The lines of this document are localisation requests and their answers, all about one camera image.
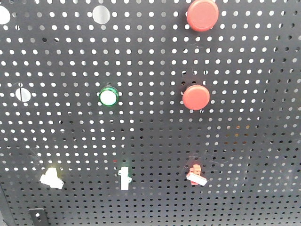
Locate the large red push button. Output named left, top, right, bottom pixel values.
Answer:
left=187, top=0, right=219, bottom=32

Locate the red toggle switch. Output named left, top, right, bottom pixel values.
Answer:
left=186, top=164, right=207, bottom=186

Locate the black pegboard clamp bracket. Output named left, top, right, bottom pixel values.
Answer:
left=29, top=208, right=49, bottom=226

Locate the white centre toggle switch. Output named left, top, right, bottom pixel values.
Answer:
left=118, top=167, right=132, bottom=190

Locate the small red push button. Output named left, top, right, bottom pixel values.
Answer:
left=182, top=85, right=210, bottom=110

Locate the black perforated pegboard panel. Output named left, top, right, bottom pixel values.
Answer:
left=0, top=0, right=301, bottom=226

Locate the white glowing toggle switch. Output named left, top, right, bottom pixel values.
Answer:
left=40, top=168, right=64, bottom=189

